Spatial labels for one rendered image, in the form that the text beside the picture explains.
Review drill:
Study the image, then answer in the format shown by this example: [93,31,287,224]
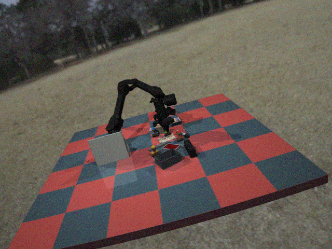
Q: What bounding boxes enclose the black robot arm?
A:
[105,79,177,134]

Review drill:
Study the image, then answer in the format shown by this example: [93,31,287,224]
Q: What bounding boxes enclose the tan cardboard box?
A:
[155,124,165,134]

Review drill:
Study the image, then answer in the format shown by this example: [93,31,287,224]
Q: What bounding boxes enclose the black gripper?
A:
[153,107,175,132]

